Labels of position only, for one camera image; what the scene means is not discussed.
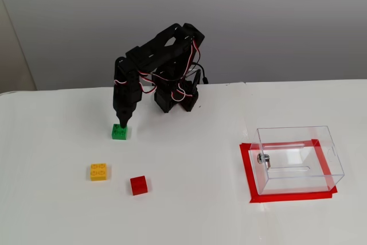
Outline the black power cable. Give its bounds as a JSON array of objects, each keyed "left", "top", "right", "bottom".
[{"left": 189, "top": 63, "right": 210, "bottom": 85}]

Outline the red white elbow servo cable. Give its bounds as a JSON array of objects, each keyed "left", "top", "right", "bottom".
[{"left": 183, "top": 37, "right": 202, "bottom": 80}]

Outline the red lego brick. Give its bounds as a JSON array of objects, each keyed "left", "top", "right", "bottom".
[{"left": 130, "top": 175, "right": 152, "bottom": 196}]

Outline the transparent plastic box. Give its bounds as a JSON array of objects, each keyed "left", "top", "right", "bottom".
[{"left": 249, "top": 125, "right": 345, "bottom": 197}]

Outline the silver metal lock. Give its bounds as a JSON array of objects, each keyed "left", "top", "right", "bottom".
[{"left": 257, "top": 153, "right": 272, "bottom": 169}]

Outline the red tape frame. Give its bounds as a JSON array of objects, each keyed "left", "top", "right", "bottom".
[{"left": 239, "top": 138, "right": 338, "bottom": 204}]

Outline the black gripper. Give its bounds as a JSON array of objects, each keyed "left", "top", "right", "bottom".
[{"left": 112, "top": 79, "right": 143, "bottom": 129}]

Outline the red white gripper servo cable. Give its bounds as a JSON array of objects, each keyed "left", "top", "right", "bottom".
[{"left": 114, "top": 69, "right": 157, "bottom": 95}]

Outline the yellow lego brick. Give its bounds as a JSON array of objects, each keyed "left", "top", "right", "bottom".
[{"left": 90, "top": 163, "right": 112, "bottom": 182}]

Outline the red white shoulder servo cable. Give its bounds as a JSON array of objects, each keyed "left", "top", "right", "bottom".
[{"left": 170, "top": 81, "right": 188, "bottom": 103}]

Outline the green lego brick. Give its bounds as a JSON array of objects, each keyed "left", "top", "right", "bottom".
[{"left": 111, "top": 123, "right": 129, "bottom": 141}]

